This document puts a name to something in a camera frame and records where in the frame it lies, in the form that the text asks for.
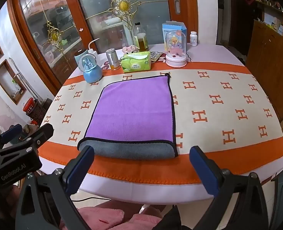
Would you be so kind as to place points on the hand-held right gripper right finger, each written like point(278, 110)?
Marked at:
point(202, 166)

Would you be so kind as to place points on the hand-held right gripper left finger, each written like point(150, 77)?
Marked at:
point(80, 165)

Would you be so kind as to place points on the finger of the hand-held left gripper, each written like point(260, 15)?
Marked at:
point(44, 132)
point(11, 131)

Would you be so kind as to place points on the purple and grey towel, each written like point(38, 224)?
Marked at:
point(131, 110)

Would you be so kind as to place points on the red lidded jar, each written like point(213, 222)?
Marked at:
point(30, 106)

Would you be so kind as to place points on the orange and cream printed blanket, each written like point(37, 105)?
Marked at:
point(215, 124)

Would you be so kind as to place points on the person's pink trousers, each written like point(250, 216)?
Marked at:
point(112, 216)

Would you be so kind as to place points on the blue snow globe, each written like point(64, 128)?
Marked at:
point(92, 70)

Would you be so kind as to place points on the dark teal round humidifier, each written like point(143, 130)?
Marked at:
point(80, 55)

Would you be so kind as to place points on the silver drink can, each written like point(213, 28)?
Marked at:
point(112, 60)

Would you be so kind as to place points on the green tissue pack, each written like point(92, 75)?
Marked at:
point(136, 63)

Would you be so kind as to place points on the wooden glass sliding door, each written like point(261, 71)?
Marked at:
point(67, 16)

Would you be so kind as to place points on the pink dome music box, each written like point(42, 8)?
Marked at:
point(176, 50)

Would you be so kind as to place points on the pink plush ornament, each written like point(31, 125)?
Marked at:
point(130, 49)

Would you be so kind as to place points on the silver blister packs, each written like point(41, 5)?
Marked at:
point(155, 55)

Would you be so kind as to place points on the brown wooden cabinet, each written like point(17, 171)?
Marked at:
point(268, 60)

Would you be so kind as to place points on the white pill bottle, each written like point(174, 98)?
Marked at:
point(193, 39)

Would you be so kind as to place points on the glass oil bottle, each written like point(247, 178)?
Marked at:
point(141, 40)

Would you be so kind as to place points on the blue and white carton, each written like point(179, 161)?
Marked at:
point(172, 27)

